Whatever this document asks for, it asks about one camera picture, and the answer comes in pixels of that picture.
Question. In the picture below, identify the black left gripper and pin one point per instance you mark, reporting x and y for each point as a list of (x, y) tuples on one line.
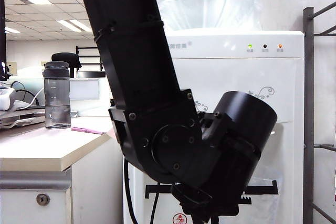
[(262, 189)]

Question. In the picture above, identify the clear textured plastic mug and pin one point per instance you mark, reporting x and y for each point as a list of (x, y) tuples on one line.
[(265, 208)]

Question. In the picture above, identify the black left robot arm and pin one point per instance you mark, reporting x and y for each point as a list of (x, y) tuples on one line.
[(131, 77)]

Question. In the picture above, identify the white water dispenser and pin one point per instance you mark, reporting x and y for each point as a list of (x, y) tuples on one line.
[(236, 77)]

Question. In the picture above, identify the white desk cabinet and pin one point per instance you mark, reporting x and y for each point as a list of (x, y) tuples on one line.
[(92, 182)]

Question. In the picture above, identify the white desk partition panel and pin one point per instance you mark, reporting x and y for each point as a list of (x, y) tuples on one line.
[(86, 103)]

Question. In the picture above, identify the dark grey water bottle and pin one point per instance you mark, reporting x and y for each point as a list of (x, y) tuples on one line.
[(57, 98)]

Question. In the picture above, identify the dark brown metal shelf rack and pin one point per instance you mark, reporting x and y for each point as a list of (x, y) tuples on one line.
[(308, 103)]

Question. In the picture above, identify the pink paper booklet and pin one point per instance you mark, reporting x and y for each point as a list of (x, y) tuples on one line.
[(88, 130)]

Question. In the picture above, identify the round metal cabinet lock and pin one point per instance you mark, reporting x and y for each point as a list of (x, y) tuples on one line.
[(43, 199)]

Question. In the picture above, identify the black office chair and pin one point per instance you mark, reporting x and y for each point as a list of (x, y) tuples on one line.
[(65, 58)]

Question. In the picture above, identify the grey paper tray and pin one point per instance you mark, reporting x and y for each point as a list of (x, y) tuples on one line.
[(21, 119)]

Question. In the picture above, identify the white plastic bag bundle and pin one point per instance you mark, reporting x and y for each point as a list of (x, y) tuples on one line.
[(29, 72)]

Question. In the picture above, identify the white grey desktop device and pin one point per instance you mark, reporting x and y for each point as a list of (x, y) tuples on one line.
[(6, 98)]

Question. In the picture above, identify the black monitor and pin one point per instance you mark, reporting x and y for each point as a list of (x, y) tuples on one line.
[(2, 37)]

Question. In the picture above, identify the black metal rack frame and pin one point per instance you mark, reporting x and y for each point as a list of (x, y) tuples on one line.
[(77, 49)]

